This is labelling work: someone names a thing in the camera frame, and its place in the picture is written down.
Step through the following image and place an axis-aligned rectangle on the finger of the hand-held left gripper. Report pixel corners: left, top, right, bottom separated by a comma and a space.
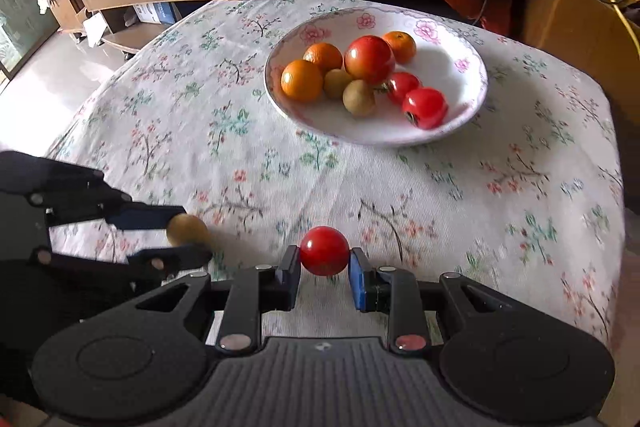
0, 150, 187, 231
31, 245, 214, 284

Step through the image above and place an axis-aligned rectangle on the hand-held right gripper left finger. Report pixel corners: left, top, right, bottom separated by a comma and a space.
120, 245, 302, 354

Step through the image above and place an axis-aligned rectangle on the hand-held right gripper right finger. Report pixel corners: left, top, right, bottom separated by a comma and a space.
349, 248, 526, 355

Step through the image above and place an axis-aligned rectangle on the tan longan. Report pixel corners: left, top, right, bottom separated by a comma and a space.
323, 68, 354, 101
166, 214, 212, 250
342, 79, 377, 118

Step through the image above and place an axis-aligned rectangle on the small smooth red tomato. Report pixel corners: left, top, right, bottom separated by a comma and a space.
299, 226, 351, 278

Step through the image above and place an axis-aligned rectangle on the red tomato with dark calyx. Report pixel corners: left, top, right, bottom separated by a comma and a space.
402, 87, 449, 130

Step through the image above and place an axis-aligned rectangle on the red tomato with green stem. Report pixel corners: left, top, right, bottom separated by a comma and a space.
382, 72, 422, 105

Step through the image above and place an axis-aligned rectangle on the small orange mandarin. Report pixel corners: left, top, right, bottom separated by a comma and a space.
382, 31, 417, 64
303, 42, 344, 72
280, 59, 324, 103

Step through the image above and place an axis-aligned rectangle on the large red tomato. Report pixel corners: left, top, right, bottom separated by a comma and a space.
344, 35, 396, 85

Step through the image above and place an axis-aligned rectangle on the white floral rimmed plate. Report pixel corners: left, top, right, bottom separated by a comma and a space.
264, 7, 489, 146

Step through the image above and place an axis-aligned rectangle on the white floral tablecloth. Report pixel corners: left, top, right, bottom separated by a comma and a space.
45, 0, 627, 350

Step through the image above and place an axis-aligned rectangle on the blue and white box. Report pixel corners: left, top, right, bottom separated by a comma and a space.
132, 2, 184, 26

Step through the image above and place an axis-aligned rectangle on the wooden desk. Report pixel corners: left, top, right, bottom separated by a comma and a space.
40, 0, 640, 108

